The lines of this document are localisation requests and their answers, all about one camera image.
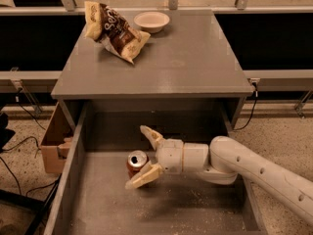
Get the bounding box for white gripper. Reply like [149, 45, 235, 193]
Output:
[125, 125, 184, 190]

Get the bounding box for orange soda can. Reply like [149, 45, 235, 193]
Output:
[126, 150, 150, 177]

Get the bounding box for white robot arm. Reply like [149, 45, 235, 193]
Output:
[125, 125, 313, 224]

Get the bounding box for open grey top drawer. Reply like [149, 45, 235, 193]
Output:
[45, 103, 267, 235]

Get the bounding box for grey drawer cabinet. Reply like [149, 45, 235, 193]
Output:
[50, 9, 254, 130]

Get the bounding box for cardboard box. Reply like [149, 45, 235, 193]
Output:
[40, 105, 73, 173]

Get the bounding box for black stand base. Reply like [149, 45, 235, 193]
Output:
[0, 177, 61, 235]

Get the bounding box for white paper bowl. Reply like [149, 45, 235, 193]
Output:
[134, 12, 170, 33]

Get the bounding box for brown chip bag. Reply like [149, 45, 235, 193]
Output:
[84, 1, 151, 64]

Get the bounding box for black power cable at cabinet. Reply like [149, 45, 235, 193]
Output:
[233, 80, 259, 131]

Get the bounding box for black cables at left floor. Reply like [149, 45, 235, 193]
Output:
[0, 88, 62, 198]

